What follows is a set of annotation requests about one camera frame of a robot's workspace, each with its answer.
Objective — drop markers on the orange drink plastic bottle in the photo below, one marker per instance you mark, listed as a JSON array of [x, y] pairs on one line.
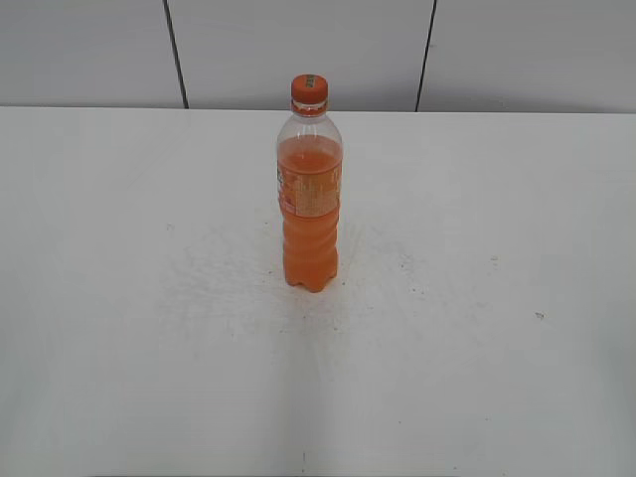
[[309, 153]]

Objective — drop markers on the orange bottle cap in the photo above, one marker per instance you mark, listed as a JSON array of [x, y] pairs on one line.
[[309, 89]]

